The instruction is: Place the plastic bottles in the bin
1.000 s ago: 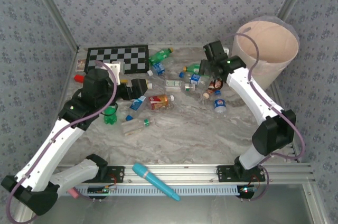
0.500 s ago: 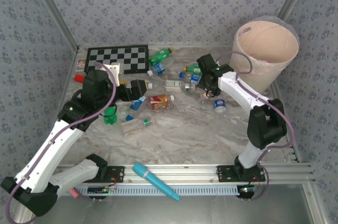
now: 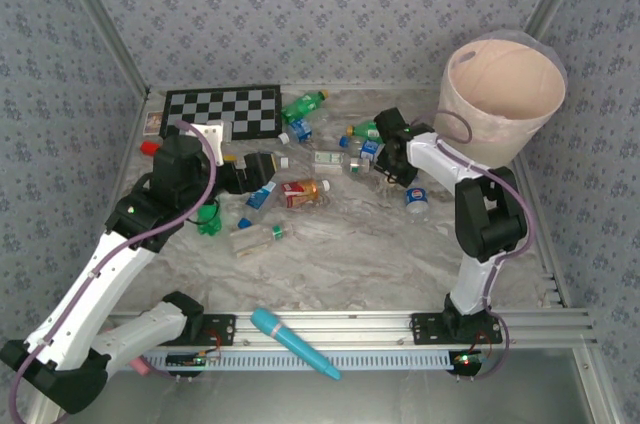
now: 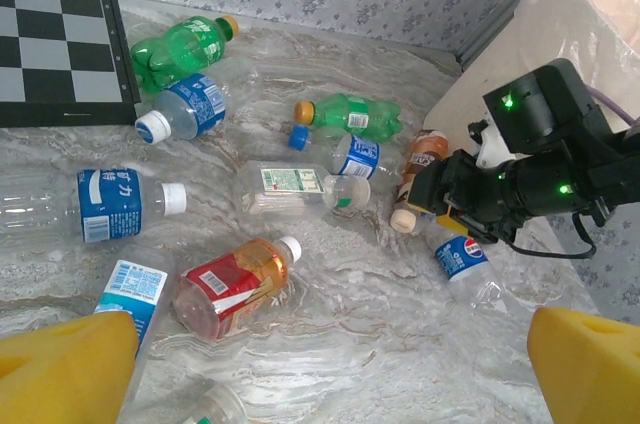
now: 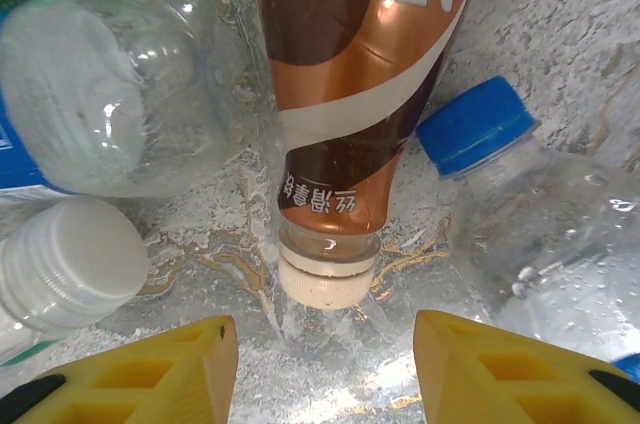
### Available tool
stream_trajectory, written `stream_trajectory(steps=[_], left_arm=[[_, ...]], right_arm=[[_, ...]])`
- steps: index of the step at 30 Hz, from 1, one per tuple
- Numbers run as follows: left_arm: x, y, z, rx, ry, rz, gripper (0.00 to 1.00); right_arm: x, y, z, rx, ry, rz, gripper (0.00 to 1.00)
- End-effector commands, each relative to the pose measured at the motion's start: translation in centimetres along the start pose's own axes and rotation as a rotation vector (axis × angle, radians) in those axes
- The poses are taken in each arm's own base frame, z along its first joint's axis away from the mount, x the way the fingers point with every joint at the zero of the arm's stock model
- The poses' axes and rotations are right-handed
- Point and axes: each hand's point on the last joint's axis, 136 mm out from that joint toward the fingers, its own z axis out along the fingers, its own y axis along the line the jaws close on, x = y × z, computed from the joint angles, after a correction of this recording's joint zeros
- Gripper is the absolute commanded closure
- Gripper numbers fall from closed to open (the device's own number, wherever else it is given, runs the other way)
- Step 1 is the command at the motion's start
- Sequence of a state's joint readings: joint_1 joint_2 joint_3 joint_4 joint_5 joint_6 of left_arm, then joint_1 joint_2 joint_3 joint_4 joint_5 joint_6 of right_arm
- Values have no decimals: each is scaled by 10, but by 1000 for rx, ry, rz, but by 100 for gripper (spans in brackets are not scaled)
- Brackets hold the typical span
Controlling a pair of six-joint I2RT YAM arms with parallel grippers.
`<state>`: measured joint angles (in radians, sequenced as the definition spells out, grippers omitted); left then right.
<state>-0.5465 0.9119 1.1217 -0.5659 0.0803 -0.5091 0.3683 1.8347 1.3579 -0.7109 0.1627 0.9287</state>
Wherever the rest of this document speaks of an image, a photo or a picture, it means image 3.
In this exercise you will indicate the clear bottle blue-white label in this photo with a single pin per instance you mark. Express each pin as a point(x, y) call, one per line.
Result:
point(261, 198)

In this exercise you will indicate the small green yellow-capped bottle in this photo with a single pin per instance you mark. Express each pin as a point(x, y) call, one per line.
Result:
point(365, 131)

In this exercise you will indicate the Pepsi bottle blue label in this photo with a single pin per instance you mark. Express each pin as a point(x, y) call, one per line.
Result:
point(416, 197)

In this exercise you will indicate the clear bottle green-white label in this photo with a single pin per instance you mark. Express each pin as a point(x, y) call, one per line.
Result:
point(327, 158)

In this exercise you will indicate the clear bottle green cap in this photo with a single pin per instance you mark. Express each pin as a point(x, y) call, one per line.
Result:
point(255, 240)

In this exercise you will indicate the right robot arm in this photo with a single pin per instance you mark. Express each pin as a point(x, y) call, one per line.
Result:
point(492, 224)

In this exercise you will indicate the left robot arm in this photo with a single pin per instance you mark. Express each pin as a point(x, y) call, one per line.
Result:
point(85, 294)

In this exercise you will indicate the cream round waste bin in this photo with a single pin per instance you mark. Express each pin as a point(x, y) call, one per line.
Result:
point(505, 144)

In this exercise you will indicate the translucent pink bin liner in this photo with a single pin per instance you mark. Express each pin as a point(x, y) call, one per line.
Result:
point(520, 35)

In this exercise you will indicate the blue-capped blue-label clear bottle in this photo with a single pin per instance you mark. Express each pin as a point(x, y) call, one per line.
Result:
point(371, 149)

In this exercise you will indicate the small red cylinder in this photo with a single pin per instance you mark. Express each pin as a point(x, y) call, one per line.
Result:
point(149, 147)

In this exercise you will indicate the amber bottle red label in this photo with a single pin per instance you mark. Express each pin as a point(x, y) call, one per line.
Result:
point(300, 193)

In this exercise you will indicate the small picture card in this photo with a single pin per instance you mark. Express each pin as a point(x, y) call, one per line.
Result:
point(154, 124)

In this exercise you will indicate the small green crushed bottle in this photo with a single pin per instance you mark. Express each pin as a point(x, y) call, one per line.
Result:
point(210, 224)

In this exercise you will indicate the black grey checkerboard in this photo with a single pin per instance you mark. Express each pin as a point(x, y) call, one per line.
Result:
point(240, 109)

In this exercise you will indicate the large green Sprite bottle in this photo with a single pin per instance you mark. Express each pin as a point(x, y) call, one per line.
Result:
point(302, 105)

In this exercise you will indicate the cyan marker pen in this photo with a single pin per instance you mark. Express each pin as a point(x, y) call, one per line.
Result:
point(290, 341)

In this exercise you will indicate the small circuit board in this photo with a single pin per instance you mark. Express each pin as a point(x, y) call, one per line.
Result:
point(467, 360)
point(192, 359)

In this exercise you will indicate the pink toy microphone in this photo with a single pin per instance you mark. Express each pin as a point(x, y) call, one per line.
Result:
point(140, 366)

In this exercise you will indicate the grey metal lower panel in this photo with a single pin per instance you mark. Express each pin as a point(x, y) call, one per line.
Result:
point(325, 399)

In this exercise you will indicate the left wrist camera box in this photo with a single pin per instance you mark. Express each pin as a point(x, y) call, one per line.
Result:
point(210, 134)

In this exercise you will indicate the wide aluminium mounting rail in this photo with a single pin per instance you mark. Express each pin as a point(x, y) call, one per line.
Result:
point(360, 329)

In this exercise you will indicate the aluminium frame leg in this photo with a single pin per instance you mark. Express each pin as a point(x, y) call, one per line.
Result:
point(596, 386)

